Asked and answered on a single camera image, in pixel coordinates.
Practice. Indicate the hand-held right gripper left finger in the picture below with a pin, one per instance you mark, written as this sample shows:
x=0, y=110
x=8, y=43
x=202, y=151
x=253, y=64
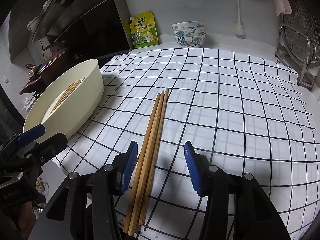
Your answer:
x=128, y=167

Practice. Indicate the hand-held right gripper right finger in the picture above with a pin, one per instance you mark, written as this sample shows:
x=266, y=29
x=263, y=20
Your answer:
x=193, y=167

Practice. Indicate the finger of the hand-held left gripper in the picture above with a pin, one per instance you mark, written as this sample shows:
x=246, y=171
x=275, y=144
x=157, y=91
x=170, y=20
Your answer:
x=50, y=147
x=31, y=133

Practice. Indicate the wooden chopstick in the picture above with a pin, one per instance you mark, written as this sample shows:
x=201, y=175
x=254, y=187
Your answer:
x=149, y=155
x=154, y=155
x=145, y=150

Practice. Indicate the bundle of wooden chopsticks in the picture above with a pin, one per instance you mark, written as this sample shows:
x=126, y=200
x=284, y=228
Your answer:
x=66, y=93

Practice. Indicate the cream round basin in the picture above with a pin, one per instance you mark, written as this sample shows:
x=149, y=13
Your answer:
x=90, y=85

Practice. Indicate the white black checked cloth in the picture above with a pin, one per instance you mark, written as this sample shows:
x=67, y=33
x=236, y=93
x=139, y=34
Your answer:
x=225, y=105

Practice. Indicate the dark red pot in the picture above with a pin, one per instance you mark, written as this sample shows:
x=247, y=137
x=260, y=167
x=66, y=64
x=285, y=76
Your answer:
x=53, y=60

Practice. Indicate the black range hood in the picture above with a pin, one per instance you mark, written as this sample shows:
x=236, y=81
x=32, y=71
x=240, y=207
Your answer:
x=100, y=30

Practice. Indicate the floral ceramic bowl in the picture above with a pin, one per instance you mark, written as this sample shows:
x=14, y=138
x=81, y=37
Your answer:
x=190, y=41
x=176, y=33
x=187, y=25

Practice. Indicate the yellow seasoning pouch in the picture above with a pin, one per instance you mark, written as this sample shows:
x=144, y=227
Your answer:
x=145, y=32

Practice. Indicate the metal dish rack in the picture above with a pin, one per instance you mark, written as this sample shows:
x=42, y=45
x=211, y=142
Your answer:
x=306, y=80

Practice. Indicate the white dish brush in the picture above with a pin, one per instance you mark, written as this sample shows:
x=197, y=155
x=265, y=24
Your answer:
x=240, y=28

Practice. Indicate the perforated metal steamer plate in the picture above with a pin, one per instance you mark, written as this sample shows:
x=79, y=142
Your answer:
x=305, y=17

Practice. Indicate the white wall socket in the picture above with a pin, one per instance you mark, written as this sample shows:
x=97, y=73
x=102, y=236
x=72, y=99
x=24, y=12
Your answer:
x=4, y=80

